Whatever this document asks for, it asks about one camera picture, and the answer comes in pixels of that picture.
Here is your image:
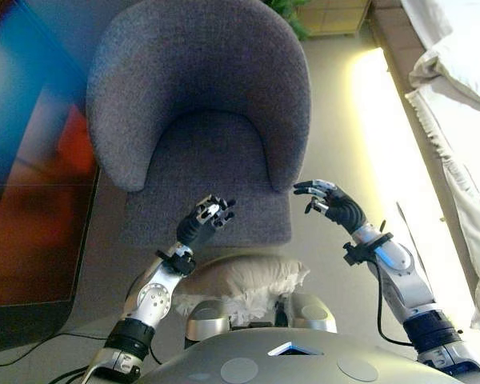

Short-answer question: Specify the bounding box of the grey-blue fabric tub armchair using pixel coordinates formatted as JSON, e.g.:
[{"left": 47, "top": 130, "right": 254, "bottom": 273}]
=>
[{"left": 86, "top": 0, "right": 313, "bottom": 249}]

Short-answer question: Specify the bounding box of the white fringed cushion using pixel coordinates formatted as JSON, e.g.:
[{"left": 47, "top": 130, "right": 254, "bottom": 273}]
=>
[{"left": 174, "top": 255, "right": 311, "bottom": 325}]

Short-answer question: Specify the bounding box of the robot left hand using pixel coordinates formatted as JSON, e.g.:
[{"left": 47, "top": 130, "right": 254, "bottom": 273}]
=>
[{"left": 175, "top": 194, "right": 237, "bottom": 247}]

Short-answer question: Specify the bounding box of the light wooden nightstand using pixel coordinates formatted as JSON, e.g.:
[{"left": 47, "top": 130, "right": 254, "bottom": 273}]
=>
[{"left": 294, "top": 0, "right": 373, "bottom": 39}]

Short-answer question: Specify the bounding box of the large flat television screen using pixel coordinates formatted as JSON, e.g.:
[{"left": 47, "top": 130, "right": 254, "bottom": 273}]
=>
[{"left": 0, "top": 0, "right": 101, "bottom": 355}]

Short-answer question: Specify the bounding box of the black floor cable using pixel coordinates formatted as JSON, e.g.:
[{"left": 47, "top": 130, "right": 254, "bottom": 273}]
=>
[{"left": 0, "top": 334, "right": 105, "bottom": 367}]

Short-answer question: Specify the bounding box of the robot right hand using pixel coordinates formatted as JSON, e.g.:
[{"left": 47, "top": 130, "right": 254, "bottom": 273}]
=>
[{"left": 293, "top": 178, "right": 367, "bottom": 235}]

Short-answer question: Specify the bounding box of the silver robot torso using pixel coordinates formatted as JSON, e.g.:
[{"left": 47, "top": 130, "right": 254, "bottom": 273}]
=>
[{"left": 138, "top": 330, "right": 465, "bottom": 384}]

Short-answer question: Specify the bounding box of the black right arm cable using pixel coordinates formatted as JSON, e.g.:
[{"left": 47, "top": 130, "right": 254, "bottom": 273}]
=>
[{"left": 375, "top": 259, "right": 415, "bottom": 347}]

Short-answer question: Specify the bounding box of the green potted plant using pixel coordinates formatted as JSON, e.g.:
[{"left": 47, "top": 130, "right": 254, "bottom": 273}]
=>
[{"left": 263, "top": 0, "right": 311, "bottom": 41}]

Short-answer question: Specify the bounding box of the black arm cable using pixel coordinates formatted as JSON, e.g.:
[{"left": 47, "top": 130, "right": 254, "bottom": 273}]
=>
[
  {"left": 47, "top": 347, "right": 161, "bottom": 384},
  {"left": 375, "top": 259, "right": 415, "bottom": 347}
]

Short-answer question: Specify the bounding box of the silver robot left leg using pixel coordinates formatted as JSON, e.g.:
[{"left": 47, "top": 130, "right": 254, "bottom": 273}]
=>
[{"left": 183, "top": 299, "right": 231, "bottom": 349}]

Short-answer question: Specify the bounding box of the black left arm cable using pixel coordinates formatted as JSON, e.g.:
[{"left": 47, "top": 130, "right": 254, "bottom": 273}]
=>
[{"left": 47, "top": 347, "right": 161, "bottom": 384}]

